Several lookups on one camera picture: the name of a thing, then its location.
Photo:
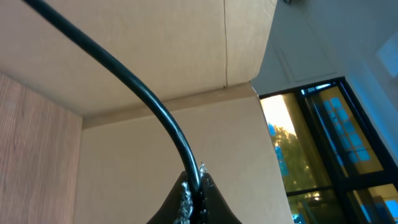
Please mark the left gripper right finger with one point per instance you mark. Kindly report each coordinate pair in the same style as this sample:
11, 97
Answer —
215, 210

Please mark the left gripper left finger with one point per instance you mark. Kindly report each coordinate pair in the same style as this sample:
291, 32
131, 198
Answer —
178, 206

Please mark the black framed window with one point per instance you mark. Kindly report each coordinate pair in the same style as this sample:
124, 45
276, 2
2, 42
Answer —
334, 166

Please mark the cardboard back panel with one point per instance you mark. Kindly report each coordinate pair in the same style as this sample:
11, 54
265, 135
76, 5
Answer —
78, 146

